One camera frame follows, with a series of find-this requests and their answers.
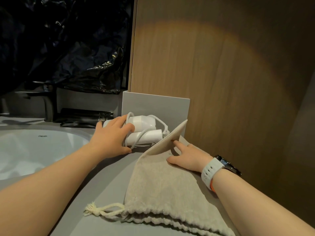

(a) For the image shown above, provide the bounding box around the white hair dryer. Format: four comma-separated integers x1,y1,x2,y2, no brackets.
102,112,171,149

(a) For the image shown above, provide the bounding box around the person's left hand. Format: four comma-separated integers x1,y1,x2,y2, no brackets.
90,115,135,160

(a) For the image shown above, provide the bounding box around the black amenity tray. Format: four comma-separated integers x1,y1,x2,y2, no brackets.
54,108,115,128

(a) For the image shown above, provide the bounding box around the person's right hand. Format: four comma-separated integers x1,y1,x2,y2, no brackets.
166,141,214,173

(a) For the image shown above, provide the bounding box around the black plastic sheet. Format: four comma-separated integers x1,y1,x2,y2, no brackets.
0,0,135,95

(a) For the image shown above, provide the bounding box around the beige drawstring bag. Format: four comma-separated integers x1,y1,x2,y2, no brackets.
84,119,237,236

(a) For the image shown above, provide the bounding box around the person's left forearm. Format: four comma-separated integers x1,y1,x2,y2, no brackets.
0,142,99,236

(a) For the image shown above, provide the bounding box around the grey holder box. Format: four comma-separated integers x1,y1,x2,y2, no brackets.
122,90,190,146

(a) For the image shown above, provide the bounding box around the dark faucet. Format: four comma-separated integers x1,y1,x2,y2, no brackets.
31,80,57,122

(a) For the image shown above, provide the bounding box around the person's right forearm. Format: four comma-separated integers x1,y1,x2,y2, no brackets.
211,167,315,236

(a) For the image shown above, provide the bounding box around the white sink basin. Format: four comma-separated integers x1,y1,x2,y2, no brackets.
0,129,93,181

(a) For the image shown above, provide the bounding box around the white strap smartwatch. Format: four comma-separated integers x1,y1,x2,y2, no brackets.
201,155,242,192

